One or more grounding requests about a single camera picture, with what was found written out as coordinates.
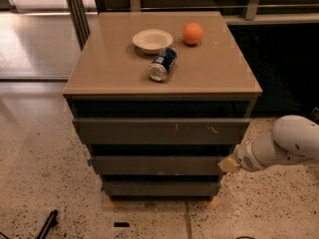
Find orange fruit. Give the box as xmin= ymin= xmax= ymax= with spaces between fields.
xmin=182 ymin=23 xmax=203 ymax=45

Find grey middle drawer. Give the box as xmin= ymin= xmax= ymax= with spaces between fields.
xmin=91 ymin=155 xmax=222 ymax=175

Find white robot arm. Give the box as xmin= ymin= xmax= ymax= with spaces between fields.
xmin=218 ymin=116 xmax=319 ymax=173

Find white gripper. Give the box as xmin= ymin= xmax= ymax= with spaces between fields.
xmin=217 ymin=131 xmax=293 ymax=174

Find grey drawer cabinet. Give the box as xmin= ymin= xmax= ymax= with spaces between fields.
xmin=62 ymin=11 xmax=263 ymax=202

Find white bowl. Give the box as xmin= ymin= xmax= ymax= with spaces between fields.
xmin=133 ymin=29 xmax=173 ymax=55

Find grey bottom drawer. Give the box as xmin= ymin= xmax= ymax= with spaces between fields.
xmin=103 ymin=181 xmax=220 ymax=197

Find metal railing shelf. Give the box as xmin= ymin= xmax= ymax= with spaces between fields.
xmin=95 ymin=0 xmax=319 ymax=25

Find grey drawer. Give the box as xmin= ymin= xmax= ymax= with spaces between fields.
xmin=91 ymin=155 xmax=222 ymax=175
xmin=73 ymin=118 xmax=250 ymax=144
xmin=103 ymin=181 xmax=220 ymax=197

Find black object on floor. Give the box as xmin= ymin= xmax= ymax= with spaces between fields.
xmin=36 ymin=210 xmax=58 ymax=239

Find grey top drawer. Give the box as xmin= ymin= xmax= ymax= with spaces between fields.
xmin=73 ymin=118 xmax=250 ymax=144

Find blue soda can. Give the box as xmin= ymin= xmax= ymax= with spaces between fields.
xmin=148 ymin=48 xmax=176 ymax=82

